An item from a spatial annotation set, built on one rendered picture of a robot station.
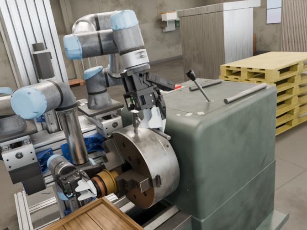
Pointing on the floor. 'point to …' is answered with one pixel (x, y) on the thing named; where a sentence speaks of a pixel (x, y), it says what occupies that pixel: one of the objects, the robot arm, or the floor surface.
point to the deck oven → (216, 36)
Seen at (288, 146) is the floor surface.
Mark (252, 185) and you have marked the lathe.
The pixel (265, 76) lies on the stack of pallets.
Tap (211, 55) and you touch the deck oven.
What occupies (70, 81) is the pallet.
